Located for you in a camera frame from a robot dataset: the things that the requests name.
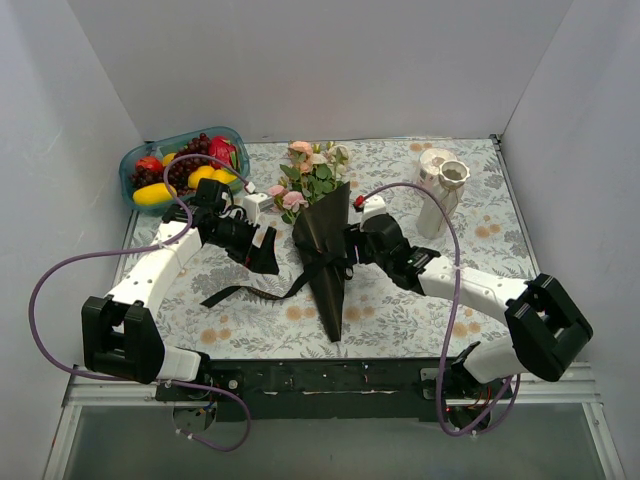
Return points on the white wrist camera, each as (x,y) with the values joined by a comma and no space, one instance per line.
(256,203)
(370,207)

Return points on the floral table mat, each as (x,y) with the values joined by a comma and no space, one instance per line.
(220,308)

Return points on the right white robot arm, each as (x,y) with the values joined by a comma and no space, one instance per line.
(546,329)

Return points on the dark red grapes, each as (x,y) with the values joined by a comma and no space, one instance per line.
(179,173)

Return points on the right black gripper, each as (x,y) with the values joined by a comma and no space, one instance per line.
(353,245)

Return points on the yellow lemon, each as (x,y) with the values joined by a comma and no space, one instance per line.
(203,172)
(223,176)

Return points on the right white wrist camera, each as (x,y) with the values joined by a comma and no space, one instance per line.
(370,207)

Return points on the small orange fruit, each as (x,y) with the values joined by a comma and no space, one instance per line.
(167,159)

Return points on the yellow mango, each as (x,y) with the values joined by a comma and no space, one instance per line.
(153,194)

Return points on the black paper cone wrapper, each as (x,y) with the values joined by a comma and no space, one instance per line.
(318,235)

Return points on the red apple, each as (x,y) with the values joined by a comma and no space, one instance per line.
(149,164)

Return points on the pink flower bouquet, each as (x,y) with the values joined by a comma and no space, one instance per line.
(313,171)

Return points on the teal plastic fruit basket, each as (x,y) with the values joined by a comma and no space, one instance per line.
(127,163)

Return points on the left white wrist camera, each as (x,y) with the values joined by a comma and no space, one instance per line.
(256,203)

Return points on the white ceramic vase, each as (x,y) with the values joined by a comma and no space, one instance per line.
(448,188)

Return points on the pink dragon fruit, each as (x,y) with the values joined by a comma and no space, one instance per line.
(222,148)

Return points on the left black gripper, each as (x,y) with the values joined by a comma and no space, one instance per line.
(254,248)

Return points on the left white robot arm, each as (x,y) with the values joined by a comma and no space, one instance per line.
(120,337)

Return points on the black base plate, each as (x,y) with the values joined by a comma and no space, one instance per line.
(330,388)

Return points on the aluminium rail frame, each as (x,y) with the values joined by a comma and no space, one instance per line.
(559,430)

